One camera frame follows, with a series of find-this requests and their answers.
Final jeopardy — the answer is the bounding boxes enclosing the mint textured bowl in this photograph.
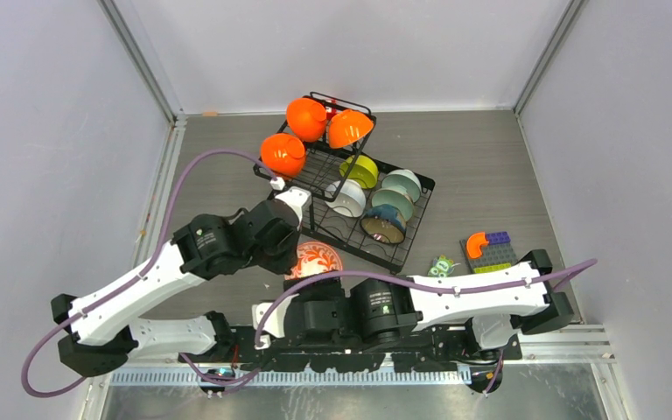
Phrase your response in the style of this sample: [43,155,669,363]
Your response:
[381,169,422,202]

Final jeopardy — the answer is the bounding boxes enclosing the green owl toy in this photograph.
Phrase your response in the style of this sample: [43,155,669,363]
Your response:
[427,255,456,277]

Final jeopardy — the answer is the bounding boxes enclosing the red box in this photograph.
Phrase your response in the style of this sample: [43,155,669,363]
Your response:
[325,106,338,121]

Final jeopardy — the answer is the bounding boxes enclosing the yellow-green bowl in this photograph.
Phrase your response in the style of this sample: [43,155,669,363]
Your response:
[339,155,379,189]

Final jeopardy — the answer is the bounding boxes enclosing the celadon bowl with flower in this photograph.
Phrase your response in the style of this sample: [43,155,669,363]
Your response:
[370,185,415,221]

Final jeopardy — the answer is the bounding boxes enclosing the orange bowl front left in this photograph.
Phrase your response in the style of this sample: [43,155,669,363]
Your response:
[260,133,306,179]

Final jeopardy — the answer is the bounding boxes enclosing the white bowl red floral pattern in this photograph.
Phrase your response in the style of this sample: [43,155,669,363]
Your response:
[284,241,343,280]

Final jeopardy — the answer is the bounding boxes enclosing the dark blue glazed bowl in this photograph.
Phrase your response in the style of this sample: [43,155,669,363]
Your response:
[360,204,407,245]

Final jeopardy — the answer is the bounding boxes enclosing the grey building block plate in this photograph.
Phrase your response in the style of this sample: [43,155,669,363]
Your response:
[459,231,518,274]

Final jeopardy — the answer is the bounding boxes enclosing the black wire dish rack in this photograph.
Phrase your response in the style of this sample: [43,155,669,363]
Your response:
[260,92,435,273]

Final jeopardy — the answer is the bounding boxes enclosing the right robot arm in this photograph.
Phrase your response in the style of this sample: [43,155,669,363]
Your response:
[256,249,574,361]

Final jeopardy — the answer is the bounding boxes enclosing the orange curved block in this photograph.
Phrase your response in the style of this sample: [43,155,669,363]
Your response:
[465,232,489,260]

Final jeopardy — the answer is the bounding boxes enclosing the white ribbed bowl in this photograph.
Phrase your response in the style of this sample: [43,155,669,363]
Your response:
[325,179,367,218]

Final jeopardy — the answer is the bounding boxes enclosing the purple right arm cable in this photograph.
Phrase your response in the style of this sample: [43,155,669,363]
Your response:
[253,258,599,396]

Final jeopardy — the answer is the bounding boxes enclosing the orange bowl back left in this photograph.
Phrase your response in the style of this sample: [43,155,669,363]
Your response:
[285,97,327,143]

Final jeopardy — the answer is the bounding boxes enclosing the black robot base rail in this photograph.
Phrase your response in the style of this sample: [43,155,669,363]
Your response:
[196,324,524,375]

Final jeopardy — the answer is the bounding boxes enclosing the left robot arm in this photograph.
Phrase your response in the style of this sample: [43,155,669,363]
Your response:
[51,196,305,377]

